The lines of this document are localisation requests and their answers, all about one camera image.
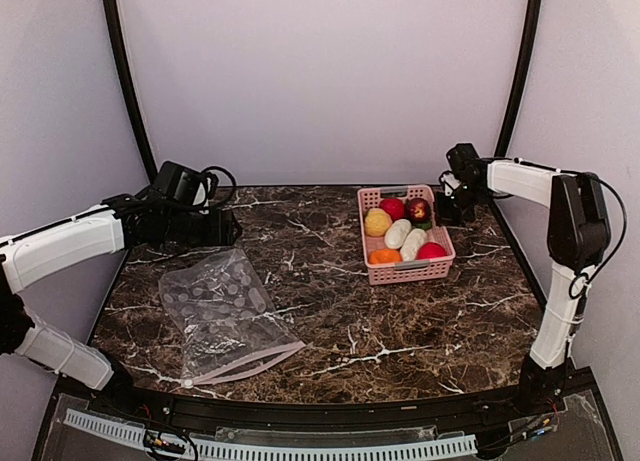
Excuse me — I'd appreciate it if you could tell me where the right black frame post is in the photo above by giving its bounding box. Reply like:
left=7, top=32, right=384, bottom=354
left=494, top=0, right=542, bottom=157

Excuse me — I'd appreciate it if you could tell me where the black frame post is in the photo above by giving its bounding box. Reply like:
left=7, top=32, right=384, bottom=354
left=494, top=0, right=542, bottom=157
left=102, top=0, right=159, bottom=182

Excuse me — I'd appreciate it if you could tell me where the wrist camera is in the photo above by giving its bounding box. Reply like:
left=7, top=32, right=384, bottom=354
left=147, top=161, right=219, bottom=211
left=439, top=170, right=466, bottom=197

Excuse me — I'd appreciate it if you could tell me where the red round fruit toy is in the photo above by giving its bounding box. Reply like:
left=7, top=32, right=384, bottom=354
left=379, top=198, right=405, bottom=222

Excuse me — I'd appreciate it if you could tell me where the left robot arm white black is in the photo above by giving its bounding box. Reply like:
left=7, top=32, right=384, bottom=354
left=1, top=195, right=242, bottom=417

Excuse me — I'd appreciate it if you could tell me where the red tomato toy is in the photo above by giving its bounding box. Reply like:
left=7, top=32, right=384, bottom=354
left=416, top=242, right=447, bottom=260

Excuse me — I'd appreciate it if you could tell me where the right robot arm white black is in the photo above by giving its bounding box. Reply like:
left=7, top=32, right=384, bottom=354
left=439, top=143, right=620, bottom=415

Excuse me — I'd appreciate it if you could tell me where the white slotted cable duct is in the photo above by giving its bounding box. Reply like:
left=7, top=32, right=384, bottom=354
left=64, top=408, right=477, bottom=461

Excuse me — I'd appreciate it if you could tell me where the orange fruit toy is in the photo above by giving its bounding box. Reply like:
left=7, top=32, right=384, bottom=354
left=368, top=248, right=403, bottom=265

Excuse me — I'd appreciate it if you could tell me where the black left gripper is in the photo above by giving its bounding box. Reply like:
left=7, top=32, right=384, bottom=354
left=164, top=207, right=243, bottom=247

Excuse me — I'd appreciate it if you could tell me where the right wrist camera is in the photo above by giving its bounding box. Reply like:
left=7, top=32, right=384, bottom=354
left=439, top=170, right=466, bottom=197

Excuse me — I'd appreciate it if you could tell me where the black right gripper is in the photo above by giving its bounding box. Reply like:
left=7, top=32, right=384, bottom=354
left=434, top=182, right=487, bottom=226

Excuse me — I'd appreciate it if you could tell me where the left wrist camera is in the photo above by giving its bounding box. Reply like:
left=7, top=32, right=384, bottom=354
left=147, top=161, right=219, bottom=211

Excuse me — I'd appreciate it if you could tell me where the wrinkled white radish toy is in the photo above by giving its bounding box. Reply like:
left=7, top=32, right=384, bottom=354
left=400, top=228, right=427, bottom=262

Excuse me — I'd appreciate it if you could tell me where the black front rail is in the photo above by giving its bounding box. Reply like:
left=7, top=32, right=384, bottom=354
left=111, top=387, right=523, bottom=432

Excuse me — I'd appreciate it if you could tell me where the left black frame post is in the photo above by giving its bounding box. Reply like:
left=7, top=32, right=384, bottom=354
left=102, top=0, right=159, bottom=182

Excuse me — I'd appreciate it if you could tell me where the pink plastic basket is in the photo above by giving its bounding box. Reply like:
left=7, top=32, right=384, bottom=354
left=357, top=185, right=456, bottom=285

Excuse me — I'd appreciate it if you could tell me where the smooth white radish toy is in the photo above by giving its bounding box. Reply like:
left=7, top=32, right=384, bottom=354
left=384, top=218, right=412, bottom=250

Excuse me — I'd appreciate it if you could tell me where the yellow peach toy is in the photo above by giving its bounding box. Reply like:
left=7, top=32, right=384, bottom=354
left=364, top=208, right=393, bottom=237

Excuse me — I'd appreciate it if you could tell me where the clear zip top bag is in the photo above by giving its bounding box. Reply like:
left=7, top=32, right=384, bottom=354
left=158, top=248, right=305, bottom=389

